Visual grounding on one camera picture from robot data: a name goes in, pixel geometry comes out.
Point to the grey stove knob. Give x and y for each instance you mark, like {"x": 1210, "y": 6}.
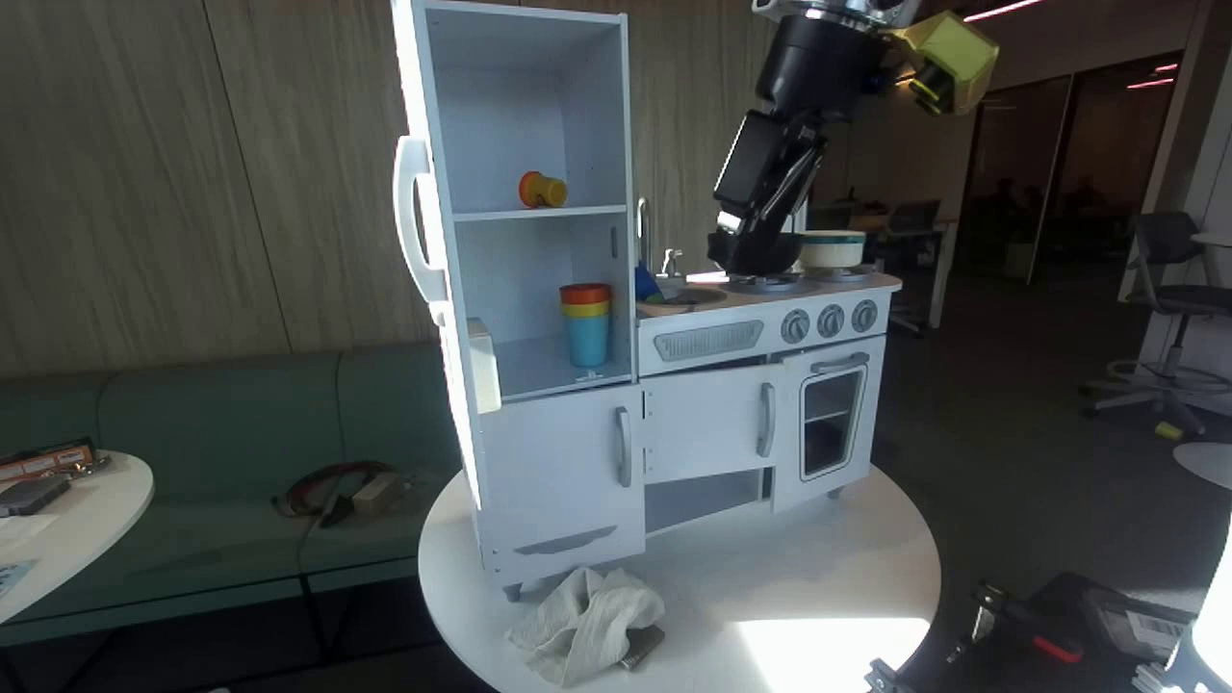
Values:
{"x": 865, "y": 311}
{"x": 829, "y": 319}
{"x": 794, "y": 326}

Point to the red ceiling light strip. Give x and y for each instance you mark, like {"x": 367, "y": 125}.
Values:
{"x": 1001, "y": 9}
{"x": 1151, "y": 77}

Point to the black cooking pot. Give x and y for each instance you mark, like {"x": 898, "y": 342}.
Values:
{"x": 777, "y": 267}

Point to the green sofa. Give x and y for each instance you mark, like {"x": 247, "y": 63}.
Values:
{"x": 192, "y": 423}

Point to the dark office chair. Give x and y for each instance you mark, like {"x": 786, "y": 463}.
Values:
{"x": 1175, "y": 292}

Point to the white kitchen drawer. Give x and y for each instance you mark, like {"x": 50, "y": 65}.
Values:
{"x": 564, "y": 544}

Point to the crumpled white cloth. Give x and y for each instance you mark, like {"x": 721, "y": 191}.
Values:
{"x": 584, "y": 621}

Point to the black flat device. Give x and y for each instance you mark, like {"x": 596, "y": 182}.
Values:
{"x": 32, "y": 495}

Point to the white side table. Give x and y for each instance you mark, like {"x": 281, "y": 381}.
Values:
{"x": 69, "y": 523}

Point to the blue cup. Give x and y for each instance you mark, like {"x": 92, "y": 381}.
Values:
{"x": 644, "y": 281}

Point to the small white cabinet door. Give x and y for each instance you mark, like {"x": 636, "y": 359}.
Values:
{"x": 699, "y": 423}

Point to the tall white cabinet door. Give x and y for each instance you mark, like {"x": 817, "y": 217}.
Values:
{"x": 428, "y": 319}

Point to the white oven door with window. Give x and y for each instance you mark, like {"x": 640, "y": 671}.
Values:
{"x": 794, "y": 436}

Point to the brown flat item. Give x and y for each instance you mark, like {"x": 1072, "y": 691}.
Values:
{"x": 50, "y": 459}

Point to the white pot with teal stripe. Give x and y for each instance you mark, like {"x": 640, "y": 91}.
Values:
{"x": 831, "y": 250}

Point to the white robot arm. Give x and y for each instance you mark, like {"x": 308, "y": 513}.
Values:
{"x": 821, "y": 63}

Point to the yellow-green wrist block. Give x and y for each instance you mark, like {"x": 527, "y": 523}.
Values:
{"x": 949, "y": 57}

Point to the white toy kitchen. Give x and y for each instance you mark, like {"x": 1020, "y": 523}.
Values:
{"x": 564, "y": 463}

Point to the dark bag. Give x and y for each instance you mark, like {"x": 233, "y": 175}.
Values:
{"x": 347, "y": 490}

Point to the silver toy faucet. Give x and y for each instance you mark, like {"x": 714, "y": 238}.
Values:
{"x": 671, "y": 264}

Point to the small white round table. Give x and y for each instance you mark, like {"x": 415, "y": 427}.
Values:
{"x": 1205, "y": 463}

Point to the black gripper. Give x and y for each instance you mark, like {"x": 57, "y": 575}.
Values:
{"x": 770, "y": 166}

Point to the stack of colourful cups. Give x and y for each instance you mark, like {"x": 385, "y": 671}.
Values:
{"x": 585, "y": 329}

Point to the orange toy food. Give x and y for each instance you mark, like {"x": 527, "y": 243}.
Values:
{"x": 540, "y": 191}

